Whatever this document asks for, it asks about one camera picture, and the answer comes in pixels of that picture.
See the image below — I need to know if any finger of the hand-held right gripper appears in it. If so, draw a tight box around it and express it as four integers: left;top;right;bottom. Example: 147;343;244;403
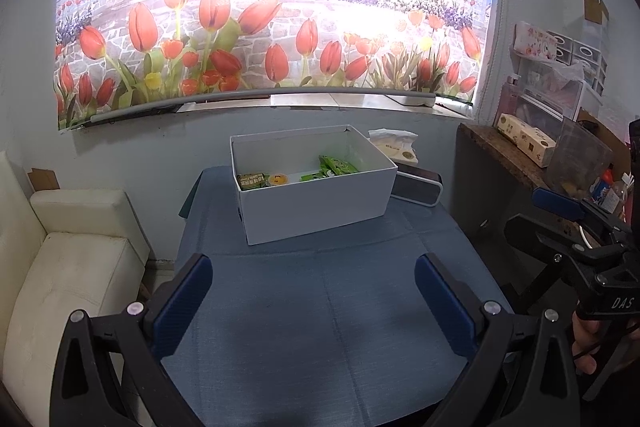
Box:
531;187;631;239
503;213;608;291

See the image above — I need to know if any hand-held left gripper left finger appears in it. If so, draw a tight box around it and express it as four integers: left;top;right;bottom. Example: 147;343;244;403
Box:
49;253;214;427

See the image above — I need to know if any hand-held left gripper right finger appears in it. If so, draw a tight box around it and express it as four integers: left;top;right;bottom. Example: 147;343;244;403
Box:
415;252;583;427

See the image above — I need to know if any white cardboard box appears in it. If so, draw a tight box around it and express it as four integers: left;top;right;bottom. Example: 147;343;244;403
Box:
230;124;399;247

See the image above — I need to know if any person's right hand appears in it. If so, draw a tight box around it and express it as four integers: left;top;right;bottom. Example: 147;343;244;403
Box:
571;314;603;375

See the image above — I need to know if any bottle with blue red label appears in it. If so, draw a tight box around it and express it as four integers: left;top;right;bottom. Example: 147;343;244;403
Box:
590;169;619;208

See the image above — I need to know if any clear plastic container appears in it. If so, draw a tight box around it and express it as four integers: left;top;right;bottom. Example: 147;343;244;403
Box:
545;117;614;194

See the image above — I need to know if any patterned cream carton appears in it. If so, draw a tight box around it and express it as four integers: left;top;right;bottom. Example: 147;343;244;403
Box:
495;112;557;168

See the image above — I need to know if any wooden side table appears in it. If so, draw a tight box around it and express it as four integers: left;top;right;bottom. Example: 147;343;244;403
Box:
457;122;576;308

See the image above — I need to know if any clear storage box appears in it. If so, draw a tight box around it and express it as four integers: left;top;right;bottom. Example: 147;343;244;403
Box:
500;57;586;142

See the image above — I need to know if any blue tablecloth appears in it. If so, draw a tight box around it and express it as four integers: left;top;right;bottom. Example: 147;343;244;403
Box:
160;164;516;427

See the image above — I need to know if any cream leather sofa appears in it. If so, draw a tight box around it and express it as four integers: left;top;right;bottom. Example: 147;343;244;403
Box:
0;149;151;414

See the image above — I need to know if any dark green snack packet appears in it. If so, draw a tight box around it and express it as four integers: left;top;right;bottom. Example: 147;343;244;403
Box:
236;173;268;192

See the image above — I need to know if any white mini drawer unit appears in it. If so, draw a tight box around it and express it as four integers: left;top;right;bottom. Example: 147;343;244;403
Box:
547;31;609;96

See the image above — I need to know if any cream tissue box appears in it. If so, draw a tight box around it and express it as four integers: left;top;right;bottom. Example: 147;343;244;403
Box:
368;128;420;166

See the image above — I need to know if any pink floral pouch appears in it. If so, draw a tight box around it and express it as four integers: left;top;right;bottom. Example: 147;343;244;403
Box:
512;21;559;60

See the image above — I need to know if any brown cardboard piece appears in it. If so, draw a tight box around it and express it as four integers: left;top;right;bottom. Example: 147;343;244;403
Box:
27;167;62;194

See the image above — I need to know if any small open cardboard box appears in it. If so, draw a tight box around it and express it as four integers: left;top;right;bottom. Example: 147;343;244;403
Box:
580;0;610;26

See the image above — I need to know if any metal window sill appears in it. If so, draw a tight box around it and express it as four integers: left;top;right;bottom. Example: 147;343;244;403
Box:
175;90;473;118

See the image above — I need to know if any dark speaker with white frame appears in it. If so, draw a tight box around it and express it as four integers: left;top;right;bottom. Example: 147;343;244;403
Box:
390;164;444;207

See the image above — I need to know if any tulip wall poster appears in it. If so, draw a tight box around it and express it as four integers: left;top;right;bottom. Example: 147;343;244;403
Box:
52;0;494;134

